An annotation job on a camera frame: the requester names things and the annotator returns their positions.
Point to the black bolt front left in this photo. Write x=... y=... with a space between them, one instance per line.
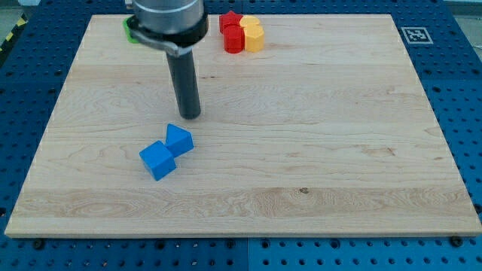
x=38 y=244

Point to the yellow hexagon block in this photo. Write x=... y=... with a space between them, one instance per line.
x=254 y=38

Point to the yellow heart block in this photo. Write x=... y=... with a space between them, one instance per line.
x=249 y=20

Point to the red star block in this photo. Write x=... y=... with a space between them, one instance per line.
x=229 y=19

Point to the black bolt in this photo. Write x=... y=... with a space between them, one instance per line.
x=456 y=241
x=38 y=244

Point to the blue cube block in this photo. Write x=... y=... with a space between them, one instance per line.
x=158 y=160

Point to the blue triangle block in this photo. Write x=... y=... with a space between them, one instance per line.
x=178 y=140

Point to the red cylinder block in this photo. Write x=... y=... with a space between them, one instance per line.
x=234 y=39

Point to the white fiducial marker tag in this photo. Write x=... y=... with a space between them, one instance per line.
x=416 y=35

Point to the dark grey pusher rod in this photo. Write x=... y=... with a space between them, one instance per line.
x=184 y=82

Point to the black bolt front right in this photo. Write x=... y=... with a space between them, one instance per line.
x=456 y=241

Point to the green block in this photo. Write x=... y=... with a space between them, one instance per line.
x=129 y=33

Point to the wooden board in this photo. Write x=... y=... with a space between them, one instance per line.
x=326 y=132

